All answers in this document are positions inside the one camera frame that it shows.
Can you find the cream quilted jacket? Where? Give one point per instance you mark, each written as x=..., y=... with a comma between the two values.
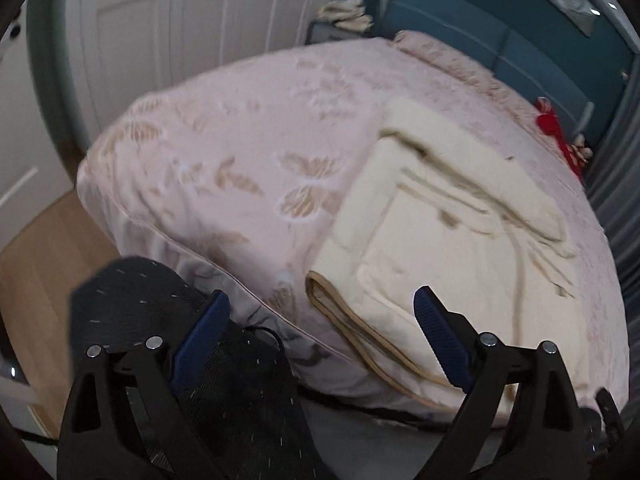
x=435, y=207

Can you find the pink floral bed cover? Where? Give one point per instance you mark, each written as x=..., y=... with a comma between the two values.
x=234, y=179

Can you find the small dolls on nightstand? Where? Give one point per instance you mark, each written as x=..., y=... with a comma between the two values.
x=581, y=150

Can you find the red plush toy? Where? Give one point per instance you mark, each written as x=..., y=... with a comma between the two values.
x=549, y=124

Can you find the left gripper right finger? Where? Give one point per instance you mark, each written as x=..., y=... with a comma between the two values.
x=544, y=437

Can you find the blue grey curtain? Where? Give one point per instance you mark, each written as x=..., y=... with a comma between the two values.
x=613, y=190

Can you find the left pink floral pillow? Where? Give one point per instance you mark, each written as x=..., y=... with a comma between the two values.
x=445, y=58

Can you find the pile of cream clothes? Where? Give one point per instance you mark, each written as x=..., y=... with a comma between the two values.
x=349, y=15

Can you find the white wardrobe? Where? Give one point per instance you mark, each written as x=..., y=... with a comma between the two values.
x=122, y=49

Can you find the blue upholstered headboard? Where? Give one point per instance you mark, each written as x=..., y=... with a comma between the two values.
x=507, y=54

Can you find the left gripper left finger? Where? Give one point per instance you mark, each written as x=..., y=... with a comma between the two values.
x=100, y=439

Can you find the white door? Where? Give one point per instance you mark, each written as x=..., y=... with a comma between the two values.
x=32, y=174

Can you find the dark speckled trousers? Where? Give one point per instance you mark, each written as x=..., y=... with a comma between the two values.
x=244, y=410

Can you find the blue bedside table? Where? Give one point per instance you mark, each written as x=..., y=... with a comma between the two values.
x=319, y=32

